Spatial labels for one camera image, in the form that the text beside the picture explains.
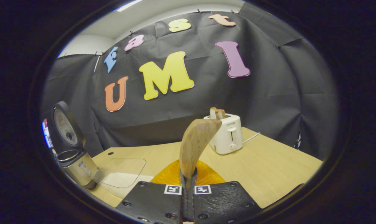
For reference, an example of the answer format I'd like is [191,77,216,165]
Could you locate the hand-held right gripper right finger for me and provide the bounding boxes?
[189,159,263,223]

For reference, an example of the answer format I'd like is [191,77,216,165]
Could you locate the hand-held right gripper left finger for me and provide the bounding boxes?
[116,159,189,224]

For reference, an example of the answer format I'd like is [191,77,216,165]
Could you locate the wooden spoon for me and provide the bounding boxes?
[179,118,223,193]

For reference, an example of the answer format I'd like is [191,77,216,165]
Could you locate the dark grey rice cooker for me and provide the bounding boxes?
[48,101,99,190]

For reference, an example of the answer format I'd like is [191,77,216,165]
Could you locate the clear plastic rice container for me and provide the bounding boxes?
[93,158,154,199]

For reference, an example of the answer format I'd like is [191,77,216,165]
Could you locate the white toaster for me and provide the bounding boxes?
[204,114,243,155]

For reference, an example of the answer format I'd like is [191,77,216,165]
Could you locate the black backdrop cloth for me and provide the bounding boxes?
[40,2,339,161]

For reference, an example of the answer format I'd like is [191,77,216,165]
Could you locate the computer monitor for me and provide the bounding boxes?
[41,119,54,148]

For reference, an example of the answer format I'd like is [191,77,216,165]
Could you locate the white toaster cable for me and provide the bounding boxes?
[242,132,261,144]

